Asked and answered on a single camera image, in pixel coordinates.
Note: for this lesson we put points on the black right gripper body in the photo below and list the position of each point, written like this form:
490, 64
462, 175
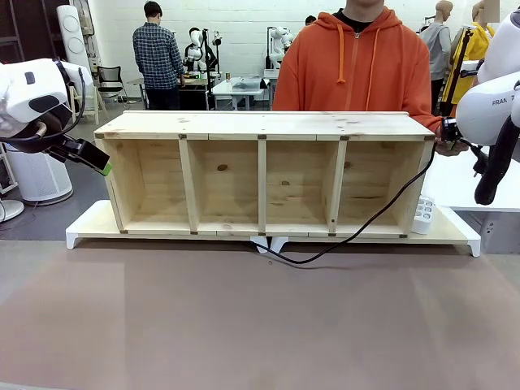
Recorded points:
451, 130

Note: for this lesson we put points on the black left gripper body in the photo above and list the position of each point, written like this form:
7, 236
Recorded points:
67, 148

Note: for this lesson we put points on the person's left forearm orange sleeve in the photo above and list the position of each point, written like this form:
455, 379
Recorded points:
428, 122

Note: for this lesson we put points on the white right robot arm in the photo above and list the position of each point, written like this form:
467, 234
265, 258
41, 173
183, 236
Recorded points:
487, 101

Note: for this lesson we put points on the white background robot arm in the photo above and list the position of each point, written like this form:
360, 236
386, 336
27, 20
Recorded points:
281, 40

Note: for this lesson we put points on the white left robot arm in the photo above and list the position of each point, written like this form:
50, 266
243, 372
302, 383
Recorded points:
36, 89

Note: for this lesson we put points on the person's left hand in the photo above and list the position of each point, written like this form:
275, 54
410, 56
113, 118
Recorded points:
451, 149

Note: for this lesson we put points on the white cylindrical air purifier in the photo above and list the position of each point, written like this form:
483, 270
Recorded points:
40, 178

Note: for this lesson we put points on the light wooden stool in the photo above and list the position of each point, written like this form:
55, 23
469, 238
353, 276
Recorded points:
89, 101

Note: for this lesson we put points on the white side table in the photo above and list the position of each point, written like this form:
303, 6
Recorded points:
455, 187

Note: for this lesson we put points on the wooden riser with white legs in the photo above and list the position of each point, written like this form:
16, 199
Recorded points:
447, 233
93, 223

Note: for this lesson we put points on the black office chair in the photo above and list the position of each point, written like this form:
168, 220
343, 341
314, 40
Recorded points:
110, 79

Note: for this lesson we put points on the white fan base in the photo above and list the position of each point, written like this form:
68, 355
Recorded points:
8, 209

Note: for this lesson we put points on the mannequin in grey clothes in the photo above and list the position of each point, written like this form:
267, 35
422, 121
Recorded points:
438, 44

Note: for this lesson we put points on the white power strip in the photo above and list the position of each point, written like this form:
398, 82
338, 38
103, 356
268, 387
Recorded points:
423, 215

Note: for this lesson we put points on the mannequin in yellow clothes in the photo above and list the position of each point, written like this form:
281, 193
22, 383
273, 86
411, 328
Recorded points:
477, 40

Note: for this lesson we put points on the white tower air conditioner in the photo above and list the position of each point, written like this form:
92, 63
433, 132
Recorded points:
73, 36

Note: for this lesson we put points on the person in orange hoodie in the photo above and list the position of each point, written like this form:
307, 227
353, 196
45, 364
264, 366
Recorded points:
349, 69

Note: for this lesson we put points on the man in plaid shirt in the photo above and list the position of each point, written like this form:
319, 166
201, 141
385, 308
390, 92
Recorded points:
156, 57

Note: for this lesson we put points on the black tripod stand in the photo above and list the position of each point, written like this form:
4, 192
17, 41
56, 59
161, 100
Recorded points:
209, 69

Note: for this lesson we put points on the white background humanoid robot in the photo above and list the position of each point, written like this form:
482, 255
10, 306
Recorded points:
195, 46

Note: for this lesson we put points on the white background table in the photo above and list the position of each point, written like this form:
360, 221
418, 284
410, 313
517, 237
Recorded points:
239, 91

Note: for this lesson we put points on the light wooden shelf unit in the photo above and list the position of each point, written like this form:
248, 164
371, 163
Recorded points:
264, 122

